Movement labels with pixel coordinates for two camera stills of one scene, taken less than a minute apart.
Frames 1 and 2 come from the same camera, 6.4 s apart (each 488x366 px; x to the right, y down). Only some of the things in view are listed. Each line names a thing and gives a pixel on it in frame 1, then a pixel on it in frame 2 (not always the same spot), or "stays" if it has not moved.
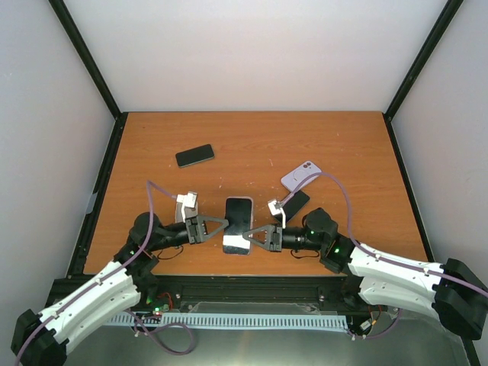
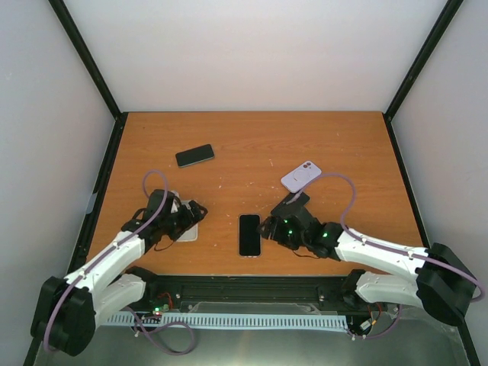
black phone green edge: (194, 155) stays
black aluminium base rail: (163, 293) stays
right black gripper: (270, 236) -> (277, 233)
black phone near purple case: (295, 204) stays
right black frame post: (436, 33) stays
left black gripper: (197, 229) -> (189, 221)
